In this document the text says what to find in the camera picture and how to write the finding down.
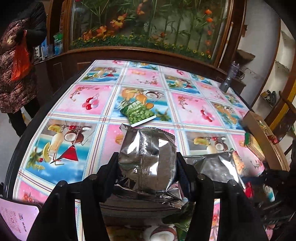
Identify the grey flashlight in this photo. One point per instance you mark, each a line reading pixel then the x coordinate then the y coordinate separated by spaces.
pixel 232 72

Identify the flower bamboo mural panel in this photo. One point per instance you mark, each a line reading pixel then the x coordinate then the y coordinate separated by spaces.
pixel 189 28

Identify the green cracker pack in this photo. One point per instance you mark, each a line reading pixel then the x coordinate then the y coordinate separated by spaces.
pixel 251 143

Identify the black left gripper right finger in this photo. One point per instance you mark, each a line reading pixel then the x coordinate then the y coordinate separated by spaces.
pixel 186 176

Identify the silver foil snack bag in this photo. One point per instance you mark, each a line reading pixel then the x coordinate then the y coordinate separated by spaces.
pixel 148 167

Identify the brown cardboard box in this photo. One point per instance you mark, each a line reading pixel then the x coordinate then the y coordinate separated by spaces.
pixel 273 153

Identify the dark red snack packet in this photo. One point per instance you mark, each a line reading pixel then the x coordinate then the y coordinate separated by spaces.
pixel 273 139

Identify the orange plastic bag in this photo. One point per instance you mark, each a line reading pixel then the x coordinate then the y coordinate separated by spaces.
pixel 22 64

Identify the green pea snack packet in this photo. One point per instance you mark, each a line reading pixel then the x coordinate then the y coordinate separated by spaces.
pixel 137 113

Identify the person in patterned coat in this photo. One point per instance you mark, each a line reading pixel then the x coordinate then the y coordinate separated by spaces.
pixel 23 27

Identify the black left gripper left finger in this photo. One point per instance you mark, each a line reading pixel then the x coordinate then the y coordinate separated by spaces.
pixel 107 176

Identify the colourful fruit tablecloth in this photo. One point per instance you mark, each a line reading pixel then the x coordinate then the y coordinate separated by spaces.
pixel 77 132

